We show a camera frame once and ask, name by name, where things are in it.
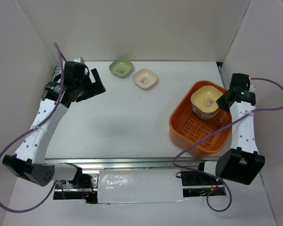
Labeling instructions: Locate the yellow square plate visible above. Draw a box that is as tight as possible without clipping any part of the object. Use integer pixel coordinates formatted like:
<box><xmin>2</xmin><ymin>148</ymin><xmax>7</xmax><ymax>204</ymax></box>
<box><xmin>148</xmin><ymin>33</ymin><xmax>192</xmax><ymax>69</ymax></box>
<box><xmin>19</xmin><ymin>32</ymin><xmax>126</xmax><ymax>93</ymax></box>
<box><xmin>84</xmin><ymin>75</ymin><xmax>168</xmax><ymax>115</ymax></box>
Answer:
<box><xmin>191</xmin><ymin>85</ymin><xmax>223</xmax><ymax>115</ymax></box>

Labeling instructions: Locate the brown plate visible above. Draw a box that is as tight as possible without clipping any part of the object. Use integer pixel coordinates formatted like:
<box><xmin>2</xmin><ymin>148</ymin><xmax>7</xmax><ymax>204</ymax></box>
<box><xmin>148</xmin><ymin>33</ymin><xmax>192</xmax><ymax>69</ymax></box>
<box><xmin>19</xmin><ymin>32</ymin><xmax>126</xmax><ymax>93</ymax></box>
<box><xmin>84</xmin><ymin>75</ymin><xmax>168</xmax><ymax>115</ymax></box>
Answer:
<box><xmin>192</xmin><ymin>107</ymin><xmax>220</xmax><ymax>120</ymax></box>

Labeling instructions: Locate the orange plastic bin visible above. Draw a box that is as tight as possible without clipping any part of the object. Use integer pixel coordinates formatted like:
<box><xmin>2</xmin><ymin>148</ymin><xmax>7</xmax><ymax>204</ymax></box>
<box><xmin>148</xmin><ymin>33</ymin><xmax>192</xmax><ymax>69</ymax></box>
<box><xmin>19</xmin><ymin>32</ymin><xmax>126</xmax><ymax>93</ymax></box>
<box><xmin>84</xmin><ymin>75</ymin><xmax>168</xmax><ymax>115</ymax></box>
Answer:
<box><xmin>169</xmin><ymin>81</ymin><xmax>232</xmax><ymax>159</ymax></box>

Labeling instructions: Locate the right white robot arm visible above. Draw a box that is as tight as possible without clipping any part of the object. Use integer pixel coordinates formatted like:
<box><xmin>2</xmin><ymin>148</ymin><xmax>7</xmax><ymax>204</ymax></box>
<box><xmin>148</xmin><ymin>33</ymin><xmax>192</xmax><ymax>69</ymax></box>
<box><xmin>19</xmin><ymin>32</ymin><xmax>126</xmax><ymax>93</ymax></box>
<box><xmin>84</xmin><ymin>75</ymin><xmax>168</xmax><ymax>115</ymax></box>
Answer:
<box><xmin>215</xmin><ymin>73</ymin><xmax>265</xmax><ymax>185</ymax></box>

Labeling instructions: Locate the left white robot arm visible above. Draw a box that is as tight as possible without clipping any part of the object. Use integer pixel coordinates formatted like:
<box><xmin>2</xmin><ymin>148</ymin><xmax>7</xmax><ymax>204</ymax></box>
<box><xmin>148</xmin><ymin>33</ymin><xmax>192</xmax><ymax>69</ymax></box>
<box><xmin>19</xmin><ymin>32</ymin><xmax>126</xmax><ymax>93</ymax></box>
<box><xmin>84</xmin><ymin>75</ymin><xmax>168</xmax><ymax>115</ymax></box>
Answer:
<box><xmin>2</xmin><ymin>61</ymin><xmax>106</xmax><ymax>188</ymax></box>

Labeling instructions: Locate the green plate at back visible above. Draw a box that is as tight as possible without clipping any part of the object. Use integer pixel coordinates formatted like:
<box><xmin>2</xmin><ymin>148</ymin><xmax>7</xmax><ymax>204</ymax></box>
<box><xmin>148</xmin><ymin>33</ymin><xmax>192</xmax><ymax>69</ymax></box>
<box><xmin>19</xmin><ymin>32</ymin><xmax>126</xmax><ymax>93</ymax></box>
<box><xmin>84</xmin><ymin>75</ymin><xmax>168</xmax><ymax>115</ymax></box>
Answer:
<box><xmin>109</xmin><ymin>58</ymin><xmax>133</xmax><ymax>78</ymax></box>

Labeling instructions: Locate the cream plate at back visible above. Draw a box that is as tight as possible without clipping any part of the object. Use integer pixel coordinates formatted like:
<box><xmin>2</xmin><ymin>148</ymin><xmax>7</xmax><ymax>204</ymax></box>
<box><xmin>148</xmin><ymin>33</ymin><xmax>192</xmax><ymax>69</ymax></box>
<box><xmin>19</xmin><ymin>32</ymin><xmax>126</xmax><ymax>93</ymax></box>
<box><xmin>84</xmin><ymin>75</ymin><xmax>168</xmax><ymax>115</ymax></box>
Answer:
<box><xmin>133</xmin><ymin>69</ymin><xmax>158</xmax><ymax>89</ymax></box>

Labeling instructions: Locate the white foil cover panel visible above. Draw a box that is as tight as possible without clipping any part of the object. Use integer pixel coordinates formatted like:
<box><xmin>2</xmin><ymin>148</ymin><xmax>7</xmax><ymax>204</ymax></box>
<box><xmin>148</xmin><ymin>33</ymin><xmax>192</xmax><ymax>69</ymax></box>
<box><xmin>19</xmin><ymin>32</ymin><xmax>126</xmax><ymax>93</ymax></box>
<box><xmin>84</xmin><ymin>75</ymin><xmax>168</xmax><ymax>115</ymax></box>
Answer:
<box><xmin>97</xmin><ymin>169</ymin><xmax>184</xmax><ymax>204</ymax></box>

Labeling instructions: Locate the aluminium frame rail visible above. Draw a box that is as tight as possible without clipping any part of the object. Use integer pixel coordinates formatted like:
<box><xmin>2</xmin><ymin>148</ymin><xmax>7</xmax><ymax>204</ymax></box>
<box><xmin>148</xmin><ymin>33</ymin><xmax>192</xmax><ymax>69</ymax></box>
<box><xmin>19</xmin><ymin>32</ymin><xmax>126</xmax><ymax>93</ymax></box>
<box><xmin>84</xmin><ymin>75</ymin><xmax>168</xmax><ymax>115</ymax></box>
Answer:
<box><xmin>46</xmin><ymin>61</ymin><xmax>223</xmax><ymax>168</ymax></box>

